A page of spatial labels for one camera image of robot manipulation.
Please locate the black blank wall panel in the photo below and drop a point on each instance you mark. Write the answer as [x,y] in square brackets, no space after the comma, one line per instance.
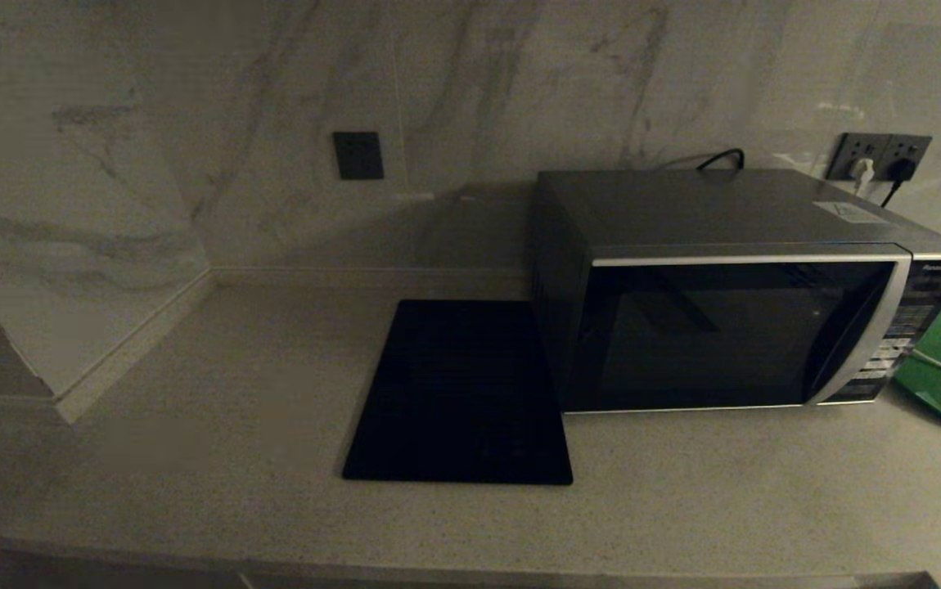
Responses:
[357,155]

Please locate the black power plug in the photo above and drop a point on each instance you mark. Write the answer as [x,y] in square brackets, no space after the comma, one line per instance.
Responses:
[901,168]

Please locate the black glass induction cooktop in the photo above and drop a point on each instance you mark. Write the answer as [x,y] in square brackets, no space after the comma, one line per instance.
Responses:
[454,393]

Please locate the grey double wall outlet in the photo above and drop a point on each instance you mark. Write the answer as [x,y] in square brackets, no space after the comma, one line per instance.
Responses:
[875,147]

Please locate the silver microwave oven body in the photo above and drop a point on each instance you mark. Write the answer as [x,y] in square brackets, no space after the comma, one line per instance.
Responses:
[724,209]

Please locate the white power plug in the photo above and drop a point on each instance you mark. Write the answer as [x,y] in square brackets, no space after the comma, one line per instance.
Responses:
[863,171]

